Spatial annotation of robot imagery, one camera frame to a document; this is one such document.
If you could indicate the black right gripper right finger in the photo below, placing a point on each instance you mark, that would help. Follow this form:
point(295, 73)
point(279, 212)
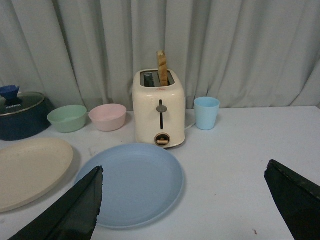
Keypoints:
point(296, 198)

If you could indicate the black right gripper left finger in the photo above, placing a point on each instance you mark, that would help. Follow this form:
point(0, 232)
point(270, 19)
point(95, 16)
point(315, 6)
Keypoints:
point(73, 216)

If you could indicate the cream plate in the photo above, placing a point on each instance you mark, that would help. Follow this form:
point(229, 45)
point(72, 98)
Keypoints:
point(30, 169)

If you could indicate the blue plate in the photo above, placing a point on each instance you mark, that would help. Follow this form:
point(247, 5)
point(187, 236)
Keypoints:
point(141, 183)

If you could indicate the green bowl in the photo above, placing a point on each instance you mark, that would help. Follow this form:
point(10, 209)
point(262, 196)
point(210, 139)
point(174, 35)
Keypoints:
point(68, 118)

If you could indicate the pink bowl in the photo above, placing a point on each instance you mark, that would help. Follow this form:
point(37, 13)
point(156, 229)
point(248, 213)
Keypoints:
point(108, 117)

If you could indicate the dark blue saucepan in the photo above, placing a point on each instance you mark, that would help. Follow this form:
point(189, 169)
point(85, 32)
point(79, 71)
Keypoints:
point(26, 124)

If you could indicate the light blue cup right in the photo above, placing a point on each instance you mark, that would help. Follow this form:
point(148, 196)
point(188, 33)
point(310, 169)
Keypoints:
point(206, 111)

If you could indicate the glass pot lid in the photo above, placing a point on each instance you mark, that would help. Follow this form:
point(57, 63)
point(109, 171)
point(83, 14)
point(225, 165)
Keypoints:
point(12, 101)

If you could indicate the cream toaster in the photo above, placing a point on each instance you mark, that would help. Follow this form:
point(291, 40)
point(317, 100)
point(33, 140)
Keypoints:
point(159, 111)

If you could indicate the grey curtain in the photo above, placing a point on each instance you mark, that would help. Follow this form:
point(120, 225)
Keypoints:
point(246, 53)

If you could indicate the bread slice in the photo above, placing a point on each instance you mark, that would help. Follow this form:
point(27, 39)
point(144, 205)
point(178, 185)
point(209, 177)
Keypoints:
point(162, 68)

